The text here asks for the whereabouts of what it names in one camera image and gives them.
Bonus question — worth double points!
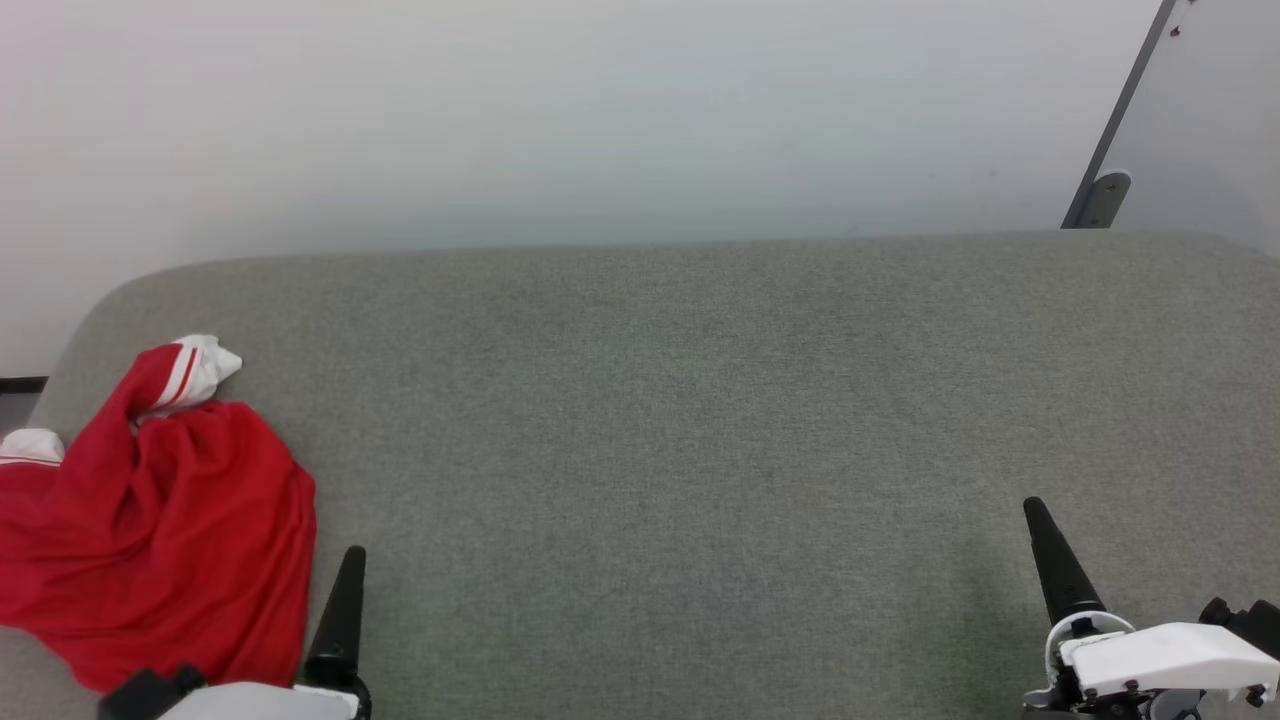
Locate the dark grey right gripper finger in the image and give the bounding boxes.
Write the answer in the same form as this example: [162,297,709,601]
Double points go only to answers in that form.
[1022,497,1107,626]

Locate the red basketball jersey white sleeves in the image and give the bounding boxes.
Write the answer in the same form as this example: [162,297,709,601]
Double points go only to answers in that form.
[0,334,318,695]

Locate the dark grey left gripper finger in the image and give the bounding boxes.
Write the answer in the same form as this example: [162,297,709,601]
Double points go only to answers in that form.
[304,546,372,693]

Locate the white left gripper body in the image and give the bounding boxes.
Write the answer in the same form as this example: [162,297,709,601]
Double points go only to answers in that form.
[155,682,373,720]

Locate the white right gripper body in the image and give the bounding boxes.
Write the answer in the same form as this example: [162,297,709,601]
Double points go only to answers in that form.
[1022,610,1280,720]

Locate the grey metal post bracket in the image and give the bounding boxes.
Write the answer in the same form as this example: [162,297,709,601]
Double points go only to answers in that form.
[1078,171,1133,230]

